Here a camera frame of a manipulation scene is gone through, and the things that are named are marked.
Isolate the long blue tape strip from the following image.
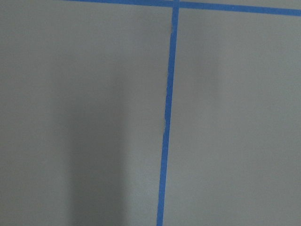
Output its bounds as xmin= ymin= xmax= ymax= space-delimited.
xmin=156 ymin=4 xmax=179 ymax=226

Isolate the crossing blue tape strip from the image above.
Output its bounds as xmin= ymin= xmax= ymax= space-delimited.
xmin=58 ymin=0 xmax=301 ymax=16

